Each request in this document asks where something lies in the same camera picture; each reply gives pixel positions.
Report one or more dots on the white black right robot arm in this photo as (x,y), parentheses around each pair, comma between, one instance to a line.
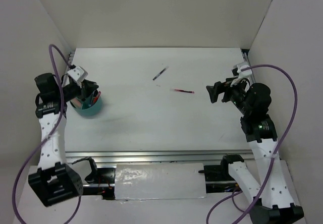
(269,197)

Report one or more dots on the orange pink highlighter marker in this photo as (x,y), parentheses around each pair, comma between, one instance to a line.
(76,103)

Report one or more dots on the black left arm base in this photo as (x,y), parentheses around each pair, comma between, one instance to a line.
(98,175)

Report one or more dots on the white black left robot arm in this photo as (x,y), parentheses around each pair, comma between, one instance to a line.
(54,181)

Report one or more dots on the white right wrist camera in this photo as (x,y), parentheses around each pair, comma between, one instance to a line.
(242,71)

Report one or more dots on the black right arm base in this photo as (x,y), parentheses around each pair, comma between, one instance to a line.
(220,173)

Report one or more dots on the teal round desk organizer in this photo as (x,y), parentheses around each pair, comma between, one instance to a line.
(89,112)

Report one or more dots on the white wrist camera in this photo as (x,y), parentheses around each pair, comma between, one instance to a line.
(242,71)
(78,74)

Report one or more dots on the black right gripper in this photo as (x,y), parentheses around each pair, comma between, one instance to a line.
(226,86)

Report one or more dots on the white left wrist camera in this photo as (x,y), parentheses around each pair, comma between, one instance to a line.
(78,74)

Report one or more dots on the black thin pen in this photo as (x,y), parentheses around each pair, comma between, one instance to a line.
(161,72)

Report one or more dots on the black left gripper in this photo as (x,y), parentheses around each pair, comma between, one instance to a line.
(86,88)

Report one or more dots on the blue pen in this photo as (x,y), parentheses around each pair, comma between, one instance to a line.
(90,100)

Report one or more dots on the red clear pen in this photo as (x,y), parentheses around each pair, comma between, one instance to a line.
(183,91)

